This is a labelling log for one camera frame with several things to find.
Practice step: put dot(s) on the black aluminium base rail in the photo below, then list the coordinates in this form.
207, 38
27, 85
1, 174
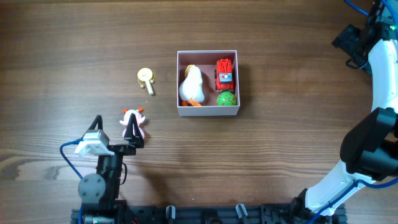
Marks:
265, 213

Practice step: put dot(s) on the green ball red numbers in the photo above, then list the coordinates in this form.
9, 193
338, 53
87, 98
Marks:
226, 98

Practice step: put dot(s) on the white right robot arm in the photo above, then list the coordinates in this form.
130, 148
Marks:
367, 158

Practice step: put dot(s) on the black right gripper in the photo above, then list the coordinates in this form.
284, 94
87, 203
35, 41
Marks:
348, 40

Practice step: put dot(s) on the pink pig plush toy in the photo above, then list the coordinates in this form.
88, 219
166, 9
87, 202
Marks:
140, 119

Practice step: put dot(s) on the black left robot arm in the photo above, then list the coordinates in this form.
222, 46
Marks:
99, 191

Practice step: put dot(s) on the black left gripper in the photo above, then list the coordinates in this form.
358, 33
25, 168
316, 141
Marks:
118, 149

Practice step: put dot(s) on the white box pink inside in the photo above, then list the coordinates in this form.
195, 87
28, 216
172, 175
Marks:
206, 61

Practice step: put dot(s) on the white duck plush toy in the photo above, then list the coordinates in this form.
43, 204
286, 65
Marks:
191, 90

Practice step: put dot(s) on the yellow wooden rattle drum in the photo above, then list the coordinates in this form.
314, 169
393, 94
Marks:
145, 77

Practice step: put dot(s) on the red toy fire truck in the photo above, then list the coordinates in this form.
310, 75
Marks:
224, 76

